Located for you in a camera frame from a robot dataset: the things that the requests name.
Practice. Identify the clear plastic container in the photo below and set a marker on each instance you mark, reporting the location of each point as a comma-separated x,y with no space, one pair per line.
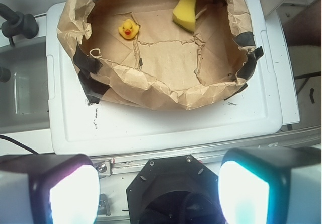
24,97

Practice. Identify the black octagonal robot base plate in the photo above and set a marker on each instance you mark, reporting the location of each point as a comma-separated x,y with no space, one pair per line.
174,190

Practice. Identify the aluminium extrusion rail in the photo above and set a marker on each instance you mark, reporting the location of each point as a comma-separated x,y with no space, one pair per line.
206,153

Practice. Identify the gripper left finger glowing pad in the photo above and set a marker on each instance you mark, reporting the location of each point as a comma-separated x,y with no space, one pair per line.
49,188

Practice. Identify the yellow green sponge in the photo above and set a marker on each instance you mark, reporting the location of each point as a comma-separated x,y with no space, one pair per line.
183,14

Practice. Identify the crumpled brown paper bag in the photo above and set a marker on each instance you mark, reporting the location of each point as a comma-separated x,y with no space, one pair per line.
165,67

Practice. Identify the white plastic bin lid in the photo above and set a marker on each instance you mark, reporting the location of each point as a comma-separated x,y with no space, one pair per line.
106,128

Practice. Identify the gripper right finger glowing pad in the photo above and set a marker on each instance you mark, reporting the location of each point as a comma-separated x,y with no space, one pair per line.
271,185

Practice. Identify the yellow rubber duck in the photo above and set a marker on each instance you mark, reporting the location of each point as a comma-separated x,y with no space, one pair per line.
129,29

